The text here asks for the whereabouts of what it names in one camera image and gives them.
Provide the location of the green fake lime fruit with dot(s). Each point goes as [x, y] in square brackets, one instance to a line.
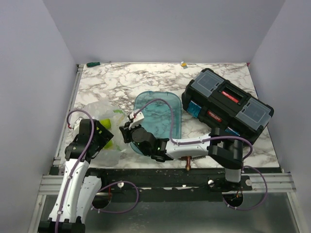
[106, 123]

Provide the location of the black plastic toolbox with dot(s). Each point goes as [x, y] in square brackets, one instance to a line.
[219, 103]

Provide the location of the teal transparent plastic tray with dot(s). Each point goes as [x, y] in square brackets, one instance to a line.
[159, 115]

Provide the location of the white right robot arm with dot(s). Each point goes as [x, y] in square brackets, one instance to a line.
[224, 149]

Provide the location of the green handled screwdriver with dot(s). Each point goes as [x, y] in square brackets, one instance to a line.
[93, 64]

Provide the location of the small yellow grey brush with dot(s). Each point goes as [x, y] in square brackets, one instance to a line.
[184, 65]

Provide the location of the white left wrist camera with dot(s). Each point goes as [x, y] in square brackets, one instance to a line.
[76, 124]

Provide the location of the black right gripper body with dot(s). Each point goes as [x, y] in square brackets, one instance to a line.
[128, 136]

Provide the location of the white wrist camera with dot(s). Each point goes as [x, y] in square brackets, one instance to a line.
[76, 124]
[135, 119]

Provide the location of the brown handled small tool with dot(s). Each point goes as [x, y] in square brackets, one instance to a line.
[188, 163]

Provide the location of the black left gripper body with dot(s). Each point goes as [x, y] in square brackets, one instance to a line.
[101, 139]

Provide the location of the aluminium mounting rail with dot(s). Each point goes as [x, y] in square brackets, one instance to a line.
[180, 179]

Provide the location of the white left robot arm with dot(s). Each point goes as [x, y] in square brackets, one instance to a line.
[78, 189]

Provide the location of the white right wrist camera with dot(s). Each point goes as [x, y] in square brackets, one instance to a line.
[135, 119]

